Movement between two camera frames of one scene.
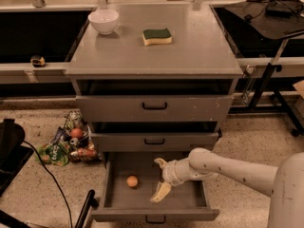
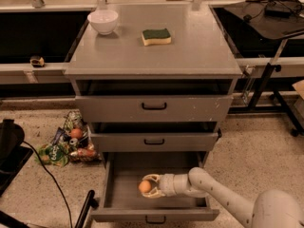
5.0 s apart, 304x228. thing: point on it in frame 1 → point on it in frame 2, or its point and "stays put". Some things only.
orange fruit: x=132 y=180 → x=144 y=186
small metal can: x=74 y=142 stays put
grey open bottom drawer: x=131 y=179 stays put
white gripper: x=170 y=173 → x=166 y=184
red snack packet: x=84 y=152 stays put
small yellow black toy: x=37 y=62 stays put
